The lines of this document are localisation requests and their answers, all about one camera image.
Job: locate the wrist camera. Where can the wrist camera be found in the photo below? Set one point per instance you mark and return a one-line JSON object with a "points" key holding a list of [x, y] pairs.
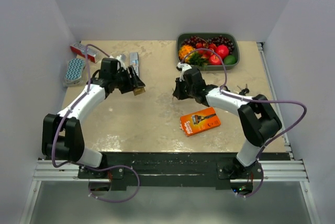
{"points": [[121, 58], [183, 67]]}

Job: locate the black padlock keys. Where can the black padlock keys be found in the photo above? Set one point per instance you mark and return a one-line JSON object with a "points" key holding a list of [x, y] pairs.
{"points": [[243, 90]]}

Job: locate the black base frame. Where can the black base frame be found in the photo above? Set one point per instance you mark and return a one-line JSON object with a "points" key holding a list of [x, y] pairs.
{"points": [[158, 169]]}

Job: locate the red apple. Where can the red apple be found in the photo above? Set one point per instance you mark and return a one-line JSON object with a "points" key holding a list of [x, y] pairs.
{"points": [[215, 60], [222, 51]]}

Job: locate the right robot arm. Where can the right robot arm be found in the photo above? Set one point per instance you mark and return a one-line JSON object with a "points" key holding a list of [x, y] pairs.
{"points": [[258, 119]]}

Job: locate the blue zigzag sponge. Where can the blue zigzag sponge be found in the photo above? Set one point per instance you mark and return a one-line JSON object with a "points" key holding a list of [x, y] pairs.
{"points": [[74, 73]]}

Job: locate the grey fruit tray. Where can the grey fruit tray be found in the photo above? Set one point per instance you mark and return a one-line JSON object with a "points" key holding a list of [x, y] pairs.
{"points": [[196, 60]]}

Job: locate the purple toothpaste box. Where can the purple toothpaste box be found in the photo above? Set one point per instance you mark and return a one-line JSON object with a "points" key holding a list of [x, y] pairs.
{"points": [[134, 61]]}

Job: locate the red apple front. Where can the red apple front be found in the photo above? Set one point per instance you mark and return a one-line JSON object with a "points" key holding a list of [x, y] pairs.
{"points": [[215, 60]]}

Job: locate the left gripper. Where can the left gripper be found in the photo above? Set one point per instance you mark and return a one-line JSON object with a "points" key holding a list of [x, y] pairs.
{"points": [[130, 86]]}

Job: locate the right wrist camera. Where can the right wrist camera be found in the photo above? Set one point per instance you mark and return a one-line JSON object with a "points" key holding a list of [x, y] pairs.
{"points": [[183, 67]]}

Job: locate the brass padlock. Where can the brass padlock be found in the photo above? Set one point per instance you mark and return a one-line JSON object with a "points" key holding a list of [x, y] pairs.
{"points": [[138, 91]]}

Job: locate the red apple back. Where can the red apple back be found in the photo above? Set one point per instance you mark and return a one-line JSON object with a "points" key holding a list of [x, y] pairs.
{"points": [[222, 51]]}

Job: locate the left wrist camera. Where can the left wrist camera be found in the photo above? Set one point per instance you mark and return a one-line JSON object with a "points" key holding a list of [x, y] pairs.
{"points": [[121, 58]]}

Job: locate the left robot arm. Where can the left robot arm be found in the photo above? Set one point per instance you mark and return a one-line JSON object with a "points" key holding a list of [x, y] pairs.
{"points": [[62, 137]]}

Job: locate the dark grapes bunch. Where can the dark grapes bunch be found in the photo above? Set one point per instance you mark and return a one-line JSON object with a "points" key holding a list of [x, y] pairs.
{"points": [[218, 40]]}

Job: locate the red strawberries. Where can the red strawberries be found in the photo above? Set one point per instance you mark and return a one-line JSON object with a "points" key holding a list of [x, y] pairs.
{"points": [[205, 50]]}

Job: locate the red toothpaste box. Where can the red toothpaste box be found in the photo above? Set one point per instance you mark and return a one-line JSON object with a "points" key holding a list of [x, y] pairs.
{"points": [[92, 54]]}

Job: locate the orange pineapple toy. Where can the orange pineapple toy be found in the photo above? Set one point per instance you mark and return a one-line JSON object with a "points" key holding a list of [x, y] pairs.
{"points": [[184, 51]]}

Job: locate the orange razor box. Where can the orange razor box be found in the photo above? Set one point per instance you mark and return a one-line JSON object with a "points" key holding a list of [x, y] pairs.
{"points": [[199, 121]]}

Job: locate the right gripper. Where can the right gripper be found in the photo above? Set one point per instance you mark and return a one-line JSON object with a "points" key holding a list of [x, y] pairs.
{"points": [[177, 93]]}

